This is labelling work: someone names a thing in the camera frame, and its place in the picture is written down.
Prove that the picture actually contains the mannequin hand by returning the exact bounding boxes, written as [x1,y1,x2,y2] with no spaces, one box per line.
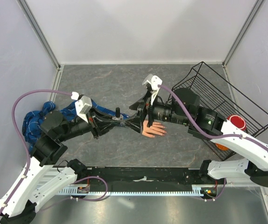
[141,120,167,138]

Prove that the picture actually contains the blue plaid shirt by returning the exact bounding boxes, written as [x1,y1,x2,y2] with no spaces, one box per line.
[22,100,130,155]

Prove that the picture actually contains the white slotted cable duct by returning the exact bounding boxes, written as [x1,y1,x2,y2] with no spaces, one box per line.
[56,186,217,197]

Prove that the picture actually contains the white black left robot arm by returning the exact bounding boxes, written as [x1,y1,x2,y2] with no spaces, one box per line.
[0,108,125,224]

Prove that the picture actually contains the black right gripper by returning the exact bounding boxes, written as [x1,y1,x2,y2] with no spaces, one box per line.
[120,90,189,134]

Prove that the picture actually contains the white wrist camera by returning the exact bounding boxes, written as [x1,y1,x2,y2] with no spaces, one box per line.
[71,91,92,123]
[142,74,162,105]

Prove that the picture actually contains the black wire rack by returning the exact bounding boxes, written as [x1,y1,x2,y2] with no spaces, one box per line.
[169,61,268,161]

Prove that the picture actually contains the glitter nail polish bottle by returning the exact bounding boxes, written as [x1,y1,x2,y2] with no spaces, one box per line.
[112,115,125,127]

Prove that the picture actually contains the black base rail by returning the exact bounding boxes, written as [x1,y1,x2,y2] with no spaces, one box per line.
[67,159,224,191]

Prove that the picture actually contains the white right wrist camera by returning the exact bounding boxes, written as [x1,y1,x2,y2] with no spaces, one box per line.
[142,74,162,105]

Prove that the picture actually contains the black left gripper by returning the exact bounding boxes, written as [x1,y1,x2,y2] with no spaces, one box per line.
[59,104,121,141]

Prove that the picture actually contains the red mug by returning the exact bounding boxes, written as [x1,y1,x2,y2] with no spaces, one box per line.
[227,114,247,131]

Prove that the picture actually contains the orange cup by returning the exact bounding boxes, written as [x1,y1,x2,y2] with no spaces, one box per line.
[215,143,229,151]

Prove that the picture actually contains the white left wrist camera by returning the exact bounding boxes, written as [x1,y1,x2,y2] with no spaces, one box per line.
[71,91,92,123]

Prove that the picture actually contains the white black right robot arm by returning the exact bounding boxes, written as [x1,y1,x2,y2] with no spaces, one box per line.
[129,88,268,187]

